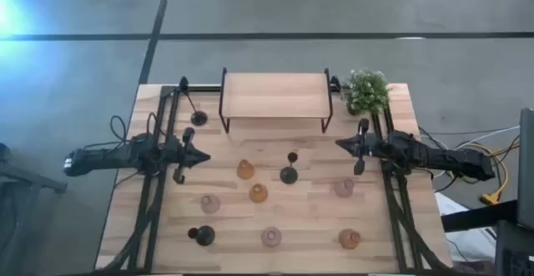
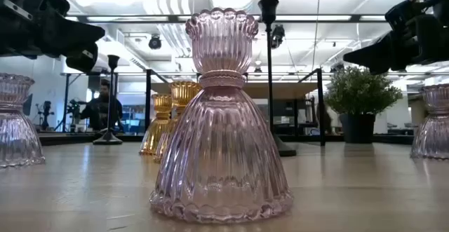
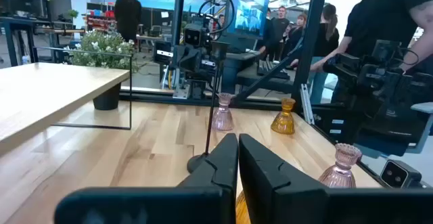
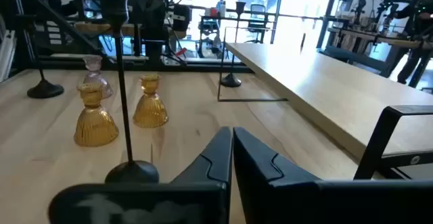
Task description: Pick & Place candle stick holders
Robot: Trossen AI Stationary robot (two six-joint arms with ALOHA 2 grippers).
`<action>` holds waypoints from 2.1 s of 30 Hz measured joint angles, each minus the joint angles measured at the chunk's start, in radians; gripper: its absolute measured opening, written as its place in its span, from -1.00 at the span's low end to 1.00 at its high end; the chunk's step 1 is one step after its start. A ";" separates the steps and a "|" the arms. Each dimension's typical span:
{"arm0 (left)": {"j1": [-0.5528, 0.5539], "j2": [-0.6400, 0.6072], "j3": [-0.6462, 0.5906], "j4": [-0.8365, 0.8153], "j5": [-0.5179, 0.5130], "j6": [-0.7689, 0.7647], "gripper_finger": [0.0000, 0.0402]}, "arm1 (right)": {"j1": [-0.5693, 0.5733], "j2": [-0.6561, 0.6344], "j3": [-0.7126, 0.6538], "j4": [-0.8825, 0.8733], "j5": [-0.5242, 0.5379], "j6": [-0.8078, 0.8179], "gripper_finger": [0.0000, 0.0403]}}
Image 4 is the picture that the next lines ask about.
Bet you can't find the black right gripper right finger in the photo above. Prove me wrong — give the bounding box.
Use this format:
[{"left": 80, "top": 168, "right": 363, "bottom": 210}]
[{"left": 233, "top": 126, "right": 433, "bottom": 224}]

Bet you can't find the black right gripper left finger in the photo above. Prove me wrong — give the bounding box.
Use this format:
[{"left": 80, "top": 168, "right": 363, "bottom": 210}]
[{"left": 48, "top": 126, "right": 233, "bottom": 224}]

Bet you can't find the black round lamp base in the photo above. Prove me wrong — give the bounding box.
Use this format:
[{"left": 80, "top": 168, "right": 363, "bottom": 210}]
[{"left": 93, "top": 0, "right": 160, "bottom": 185}]

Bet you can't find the amber ribbed glass candle holder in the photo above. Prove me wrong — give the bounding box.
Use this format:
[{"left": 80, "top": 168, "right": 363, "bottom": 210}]
[
  {"left": 73, "top": 83, "right": 120, "bottom": 148},
  {"left": 132, "top": 74, "right": 169, "bottom": 129}
]

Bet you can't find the tall black metal candlestick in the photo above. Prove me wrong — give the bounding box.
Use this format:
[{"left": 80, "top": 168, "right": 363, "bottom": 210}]
[
  {"left": 220, "top": 1, "right": 247, "bottom": 89},
  {"left": 15, "top": 13, "right": 65, "bottom": 99}
]

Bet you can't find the pink ribbed glass candle holder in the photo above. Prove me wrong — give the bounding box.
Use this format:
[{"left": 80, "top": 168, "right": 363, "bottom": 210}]
[{"left": 82, "top": 55, "right": 114, "bottom": 99}]

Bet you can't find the black office chair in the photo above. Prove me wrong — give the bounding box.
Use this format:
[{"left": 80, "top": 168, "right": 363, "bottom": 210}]
[{"left": 244, "top": 3, "right": 269, "bottom": 45}]

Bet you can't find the long wooden workbench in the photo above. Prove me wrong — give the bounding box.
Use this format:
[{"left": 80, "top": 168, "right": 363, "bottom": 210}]
[{"left": 317, "top": 24, "right": 433, "bottom": 79}]

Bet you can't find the dark computer monitor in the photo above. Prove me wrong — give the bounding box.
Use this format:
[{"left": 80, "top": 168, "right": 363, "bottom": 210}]
[{"left": 338, "top": 0, "right": 358, "bottom": 14}]

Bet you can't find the black metal staircase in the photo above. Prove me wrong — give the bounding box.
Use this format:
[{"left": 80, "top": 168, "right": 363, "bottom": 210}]
[{"left": 13, "top": 0, "right": 106, "bottom": 61}]

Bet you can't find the person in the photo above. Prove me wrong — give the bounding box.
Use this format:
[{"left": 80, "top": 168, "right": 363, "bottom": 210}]
[{"left": 388, "top": 0, "right": 433, "bottom": 85}]

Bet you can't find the wooden shelf with black frame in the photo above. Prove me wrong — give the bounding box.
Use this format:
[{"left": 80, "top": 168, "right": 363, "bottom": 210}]
[{"left": 217, "top": 26, "right": 433, "bottom": 181}]

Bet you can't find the black table border frame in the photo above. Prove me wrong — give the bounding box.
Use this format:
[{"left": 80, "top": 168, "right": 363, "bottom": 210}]
[{"left": 32, "top": 55, "right": 255, "bottom": 74}]

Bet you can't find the black frame desk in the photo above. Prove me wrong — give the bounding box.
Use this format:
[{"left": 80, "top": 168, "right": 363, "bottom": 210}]
[{"left": 198, "top": 13, "right": 277, "bottom": 59}]

